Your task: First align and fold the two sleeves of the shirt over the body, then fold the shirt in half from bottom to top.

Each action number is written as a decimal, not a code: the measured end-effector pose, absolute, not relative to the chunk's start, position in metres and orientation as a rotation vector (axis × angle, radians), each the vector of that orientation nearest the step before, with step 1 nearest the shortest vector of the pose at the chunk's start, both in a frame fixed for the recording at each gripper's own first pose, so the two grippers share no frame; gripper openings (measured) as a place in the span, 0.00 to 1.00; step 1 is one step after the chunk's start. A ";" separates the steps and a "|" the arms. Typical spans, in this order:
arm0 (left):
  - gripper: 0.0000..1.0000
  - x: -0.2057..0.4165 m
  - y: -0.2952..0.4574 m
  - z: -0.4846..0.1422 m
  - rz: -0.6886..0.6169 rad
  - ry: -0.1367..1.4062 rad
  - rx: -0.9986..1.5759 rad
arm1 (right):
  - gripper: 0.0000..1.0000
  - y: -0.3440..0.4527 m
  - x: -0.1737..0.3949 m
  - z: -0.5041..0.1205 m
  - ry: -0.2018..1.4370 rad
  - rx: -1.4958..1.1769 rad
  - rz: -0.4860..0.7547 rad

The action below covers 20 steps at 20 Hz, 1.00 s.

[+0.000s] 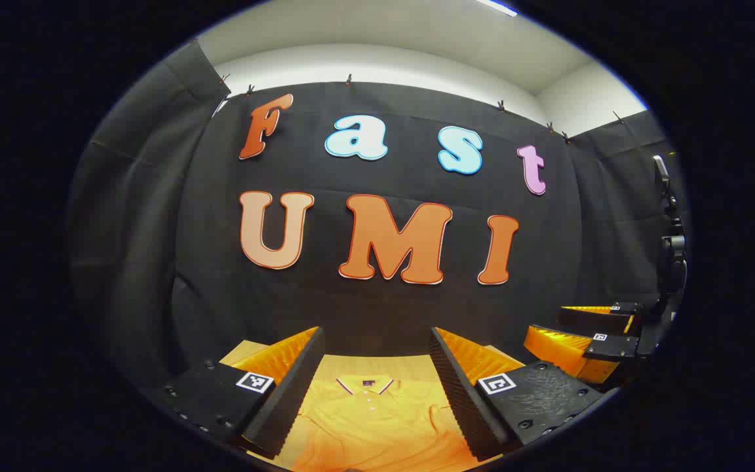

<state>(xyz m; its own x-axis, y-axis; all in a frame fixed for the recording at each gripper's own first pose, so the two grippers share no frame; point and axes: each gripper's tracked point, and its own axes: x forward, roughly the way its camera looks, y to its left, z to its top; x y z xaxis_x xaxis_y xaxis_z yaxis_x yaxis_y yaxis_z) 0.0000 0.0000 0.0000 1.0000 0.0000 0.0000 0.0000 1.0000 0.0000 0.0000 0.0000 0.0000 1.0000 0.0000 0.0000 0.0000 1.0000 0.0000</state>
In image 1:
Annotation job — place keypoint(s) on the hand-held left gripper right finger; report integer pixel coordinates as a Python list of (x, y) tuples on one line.
[(459, 393)]

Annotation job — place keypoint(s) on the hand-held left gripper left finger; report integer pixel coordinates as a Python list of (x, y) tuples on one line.
[(289, 393)]

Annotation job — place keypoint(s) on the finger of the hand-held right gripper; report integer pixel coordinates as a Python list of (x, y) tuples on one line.
[(594, 321), (610, 347)]

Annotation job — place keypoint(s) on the orange polo T-shirt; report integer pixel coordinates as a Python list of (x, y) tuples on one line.
[(377, 426)]

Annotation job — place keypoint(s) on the ceiling light strip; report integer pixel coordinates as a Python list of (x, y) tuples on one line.
[(497, 6)]

